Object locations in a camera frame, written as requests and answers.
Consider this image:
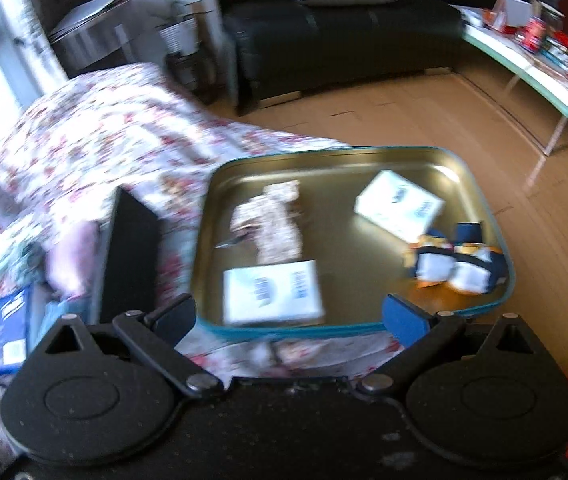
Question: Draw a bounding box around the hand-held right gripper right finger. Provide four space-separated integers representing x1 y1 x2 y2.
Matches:
356 294 535 396

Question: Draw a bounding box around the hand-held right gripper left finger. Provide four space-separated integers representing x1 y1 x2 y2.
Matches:
44 294 222 401

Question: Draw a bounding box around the gold metal tin tray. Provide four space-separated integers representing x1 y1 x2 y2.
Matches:
189 146 517 343

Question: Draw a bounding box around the pink cloth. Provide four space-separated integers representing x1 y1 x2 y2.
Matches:
46 220 100 296

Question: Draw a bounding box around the white carton box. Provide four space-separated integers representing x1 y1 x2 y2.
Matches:
354 170 445 241
221 259 327 328

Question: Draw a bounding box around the black flat box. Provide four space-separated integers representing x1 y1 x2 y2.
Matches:
96 187 162 323

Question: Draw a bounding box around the floral blanket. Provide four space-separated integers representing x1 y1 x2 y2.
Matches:
0 62 405 466

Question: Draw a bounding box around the dark wooden plant stool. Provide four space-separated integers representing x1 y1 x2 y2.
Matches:
166 52 217 106

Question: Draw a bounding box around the mint green coffee table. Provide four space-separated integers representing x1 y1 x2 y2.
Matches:
456 2 568 161

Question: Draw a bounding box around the patterned curtain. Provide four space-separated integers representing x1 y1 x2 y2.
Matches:
14 0 70 81

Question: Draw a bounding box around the potted plant in white pot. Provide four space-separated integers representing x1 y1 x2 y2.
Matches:
156 0 202 56

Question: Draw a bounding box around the black leather sofa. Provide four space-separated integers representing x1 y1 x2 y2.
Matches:
221 0 565 116

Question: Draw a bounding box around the white flat board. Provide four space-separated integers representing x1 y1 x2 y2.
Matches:
46 0 147 43

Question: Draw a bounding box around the red can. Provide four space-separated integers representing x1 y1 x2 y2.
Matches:
524 17 547 51

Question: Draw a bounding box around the grey cushion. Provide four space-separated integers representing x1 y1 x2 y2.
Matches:
304 0 400 8

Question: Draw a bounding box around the white house-shaped box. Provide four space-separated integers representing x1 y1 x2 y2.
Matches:
489 0 532 28

